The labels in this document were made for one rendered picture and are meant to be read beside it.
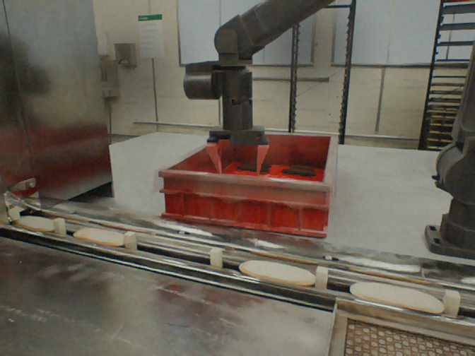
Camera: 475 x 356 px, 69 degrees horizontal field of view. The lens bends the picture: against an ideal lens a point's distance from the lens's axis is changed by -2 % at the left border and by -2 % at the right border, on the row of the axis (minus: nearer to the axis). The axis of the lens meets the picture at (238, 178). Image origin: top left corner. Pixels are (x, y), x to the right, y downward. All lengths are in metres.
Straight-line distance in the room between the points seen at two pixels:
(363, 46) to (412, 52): 0.56
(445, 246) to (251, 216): 0.32
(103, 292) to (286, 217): 0.35
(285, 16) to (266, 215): 0.33
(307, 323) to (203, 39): 5.10
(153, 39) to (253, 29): 5.14
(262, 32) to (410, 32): 4.24
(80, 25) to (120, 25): 5.33
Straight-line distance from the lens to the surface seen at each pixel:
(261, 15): 0.62
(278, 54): 4.93
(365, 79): 4.78
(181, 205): 0.67
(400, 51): 4.78
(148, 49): 5.77
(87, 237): 0.58
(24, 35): 0.68
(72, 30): 0.76
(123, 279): 0.40
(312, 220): 0.62
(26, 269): 0.45
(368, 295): 0.44
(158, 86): 5.70
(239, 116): 0.64
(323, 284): 0.45
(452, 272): 0.51
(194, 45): 5.37
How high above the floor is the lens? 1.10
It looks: 17 degrees down
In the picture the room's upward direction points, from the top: straight up
